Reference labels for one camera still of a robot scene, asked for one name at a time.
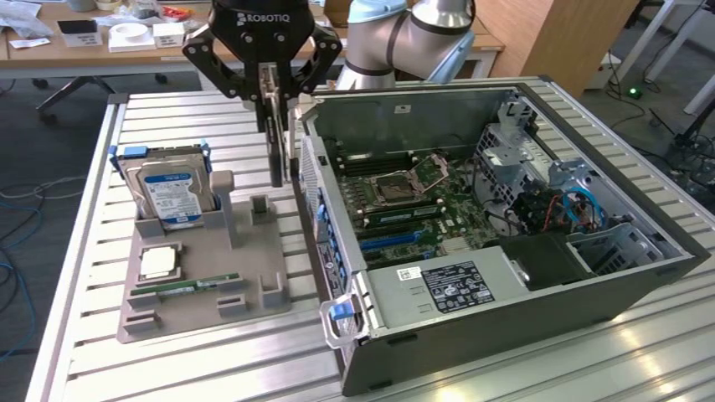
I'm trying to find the flat white box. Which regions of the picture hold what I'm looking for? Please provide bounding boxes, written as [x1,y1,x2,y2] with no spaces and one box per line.
[107,35,159,54]

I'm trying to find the perforated metal disk bay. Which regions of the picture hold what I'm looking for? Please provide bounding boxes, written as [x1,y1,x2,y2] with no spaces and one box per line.
[472,98,588,198]

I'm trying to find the hard disk in blue caddy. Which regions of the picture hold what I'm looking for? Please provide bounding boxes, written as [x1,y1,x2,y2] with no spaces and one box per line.
[106,142,220,231]

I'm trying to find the blue expansion slot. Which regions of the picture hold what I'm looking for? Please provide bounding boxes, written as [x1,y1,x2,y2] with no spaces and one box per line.
[356,229,430,249]

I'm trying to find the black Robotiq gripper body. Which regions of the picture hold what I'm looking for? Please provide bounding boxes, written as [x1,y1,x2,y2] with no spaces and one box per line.
[207,0,316,64]

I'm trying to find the black pouch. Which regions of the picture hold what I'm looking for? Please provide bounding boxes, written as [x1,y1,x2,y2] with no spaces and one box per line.
[128,0,162,20]

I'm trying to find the white table frame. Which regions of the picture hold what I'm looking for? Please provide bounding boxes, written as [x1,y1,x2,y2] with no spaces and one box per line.
[612,0,715,115]

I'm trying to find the CPU socket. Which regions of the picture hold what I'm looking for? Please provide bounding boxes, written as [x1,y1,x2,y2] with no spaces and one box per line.
[366,169,443,209]

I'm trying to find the silver CPU chip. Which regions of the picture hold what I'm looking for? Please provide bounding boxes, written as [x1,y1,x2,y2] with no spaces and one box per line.
[138,247,182,278]

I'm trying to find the silver chipset heatsink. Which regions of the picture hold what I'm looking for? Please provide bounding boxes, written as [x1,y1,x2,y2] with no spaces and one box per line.
[439,237,478,255]

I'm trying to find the white box with black top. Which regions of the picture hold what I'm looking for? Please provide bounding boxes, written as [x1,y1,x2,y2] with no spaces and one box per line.
[58,19,106,49]

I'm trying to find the grey plastic parts rack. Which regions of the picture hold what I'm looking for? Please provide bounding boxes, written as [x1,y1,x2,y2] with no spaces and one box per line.
[114,169,292,345]

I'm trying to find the black plastic air shroud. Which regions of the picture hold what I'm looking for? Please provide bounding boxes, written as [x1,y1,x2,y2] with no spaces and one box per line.
[499,232,598,293]

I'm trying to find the white cardboard box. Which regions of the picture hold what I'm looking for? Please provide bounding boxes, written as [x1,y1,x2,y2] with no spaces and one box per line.
[151,23,188,50]

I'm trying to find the metal socket cover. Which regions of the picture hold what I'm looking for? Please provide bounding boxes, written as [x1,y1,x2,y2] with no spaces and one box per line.
[410,153,455,193]

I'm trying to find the black low-profile graphics card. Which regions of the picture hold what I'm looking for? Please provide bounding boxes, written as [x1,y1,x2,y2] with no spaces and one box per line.
[256,61,292,188]

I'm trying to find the open dark PC case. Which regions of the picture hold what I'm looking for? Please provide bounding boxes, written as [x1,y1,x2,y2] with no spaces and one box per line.
[286,81,711,398]

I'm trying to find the black stand with cables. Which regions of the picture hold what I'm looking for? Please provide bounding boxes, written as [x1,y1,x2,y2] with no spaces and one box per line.
[650,106,715,181]

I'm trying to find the black chair base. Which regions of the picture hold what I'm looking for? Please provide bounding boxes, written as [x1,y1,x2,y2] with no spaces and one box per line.
[33,75,120,126]

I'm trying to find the wooden desk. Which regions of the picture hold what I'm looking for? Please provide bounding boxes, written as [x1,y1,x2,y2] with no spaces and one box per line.
[0,0,507,80]

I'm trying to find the clear plastic bag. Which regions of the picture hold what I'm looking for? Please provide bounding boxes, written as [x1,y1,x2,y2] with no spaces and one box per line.
[0,0,56,39]

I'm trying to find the white electrical box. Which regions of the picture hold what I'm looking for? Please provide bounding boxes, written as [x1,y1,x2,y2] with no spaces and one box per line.
[594,62,622,91]

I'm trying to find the wooden cabinet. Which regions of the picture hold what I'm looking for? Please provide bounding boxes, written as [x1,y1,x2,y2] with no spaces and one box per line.
[484,0,642,98]

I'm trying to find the black RAM slot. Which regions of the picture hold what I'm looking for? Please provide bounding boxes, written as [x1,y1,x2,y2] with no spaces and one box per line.
[342,161,420,178]
[340,157,418,174]
[336,149,414,167]
[339,153,416,171]

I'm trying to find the green motherboard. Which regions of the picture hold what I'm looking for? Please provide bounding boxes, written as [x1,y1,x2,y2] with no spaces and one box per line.
[334,152,504,269]

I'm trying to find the red plastic parts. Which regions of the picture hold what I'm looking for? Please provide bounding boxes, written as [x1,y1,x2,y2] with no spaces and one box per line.
[162,4,195,22]

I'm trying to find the grey power supply unit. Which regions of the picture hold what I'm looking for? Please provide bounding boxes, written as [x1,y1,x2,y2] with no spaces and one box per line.
[356,245,530,330]

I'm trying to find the blue wire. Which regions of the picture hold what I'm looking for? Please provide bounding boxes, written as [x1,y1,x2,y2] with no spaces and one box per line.
[560,187,608,232]

